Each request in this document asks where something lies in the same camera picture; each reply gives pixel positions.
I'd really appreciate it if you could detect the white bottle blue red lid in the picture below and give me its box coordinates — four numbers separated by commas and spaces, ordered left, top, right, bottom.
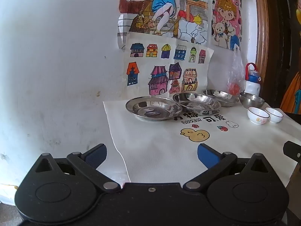
244, 62, 262, 97

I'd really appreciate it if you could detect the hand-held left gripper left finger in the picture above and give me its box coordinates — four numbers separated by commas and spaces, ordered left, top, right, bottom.
35, 143, 120, 192

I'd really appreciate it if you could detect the colourful houses drawing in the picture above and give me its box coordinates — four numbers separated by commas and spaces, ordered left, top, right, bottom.
122, 32, 214, 99

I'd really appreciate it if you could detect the girl with teddy bear drawing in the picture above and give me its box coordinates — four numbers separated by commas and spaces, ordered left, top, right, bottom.
210, 0, 242, 50

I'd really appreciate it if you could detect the steel plate with blue sticker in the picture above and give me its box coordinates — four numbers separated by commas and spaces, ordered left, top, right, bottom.
125, 96, 183, 121

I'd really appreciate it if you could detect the white printed tablecloth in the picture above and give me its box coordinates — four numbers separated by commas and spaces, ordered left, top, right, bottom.
103, 98, 301, 189

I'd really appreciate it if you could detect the orange hanging cloth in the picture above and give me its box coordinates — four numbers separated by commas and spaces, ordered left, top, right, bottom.
280, 0, 301, 114

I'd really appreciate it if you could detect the white ceramic bowl red rim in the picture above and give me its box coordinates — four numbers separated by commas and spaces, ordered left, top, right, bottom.
247, 107, 270, 125
265, 107, 284, 124

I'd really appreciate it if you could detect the child with fan drawing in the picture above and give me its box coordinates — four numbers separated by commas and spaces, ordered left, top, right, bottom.
116, 0, 210, 50

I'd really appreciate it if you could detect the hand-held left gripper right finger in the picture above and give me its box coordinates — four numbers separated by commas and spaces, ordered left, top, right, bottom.
183, 143, 270, 192

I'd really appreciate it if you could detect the steel bowl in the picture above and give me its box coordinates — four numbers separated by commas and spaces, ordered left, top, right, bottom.
239, 92, 265, 109

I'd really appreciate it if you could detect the brown wooden door frame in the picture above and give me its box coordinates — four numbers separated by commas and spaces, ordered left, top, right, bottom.
252, 0, 283, 99

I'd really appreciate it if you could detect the clear plastic bag red item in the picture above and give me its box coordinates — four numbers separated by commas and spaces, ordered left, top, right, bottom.
227, 44, 245, 96

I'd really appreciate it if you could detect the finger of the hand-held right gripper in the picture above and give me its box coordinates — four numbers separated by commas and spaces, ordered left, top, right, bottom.
283, 141, 301, 164

